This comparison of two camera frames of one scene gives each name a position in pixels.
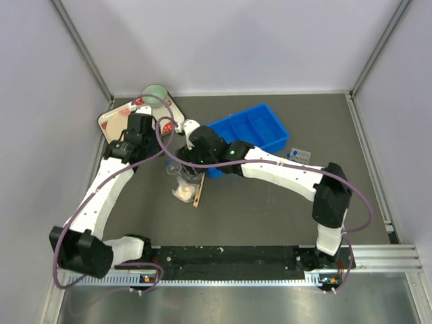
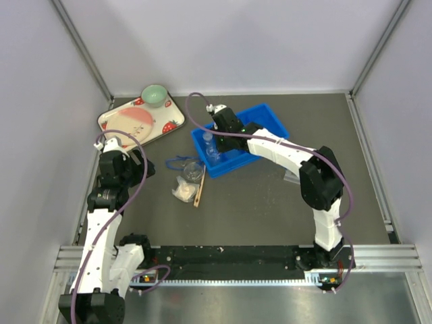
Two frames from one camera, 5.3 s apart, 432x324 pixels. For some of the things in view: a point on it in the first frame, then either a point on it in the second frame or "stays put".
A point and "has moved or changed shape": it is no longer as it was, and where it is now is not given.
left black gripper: [154, 135] → [140, 168]
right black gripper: [186, 154] → [223, 148]
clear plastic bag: [185, 192] stays put
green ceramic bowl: [153, 101] stays put
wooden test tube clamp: [198, 192] stays put
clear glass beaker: [173, 167] has moved or changed shape
